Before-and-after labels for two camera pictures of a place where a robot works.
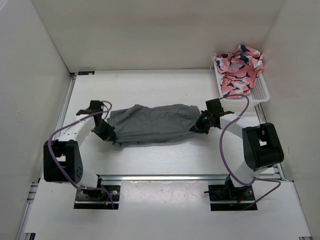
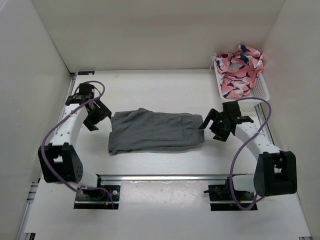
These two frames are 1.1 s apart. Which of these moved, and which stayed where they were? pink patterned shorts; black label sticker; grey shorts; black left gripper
Moved: grey shorts; black left gripper
Stayed: pink patterned shorts; black label sticker
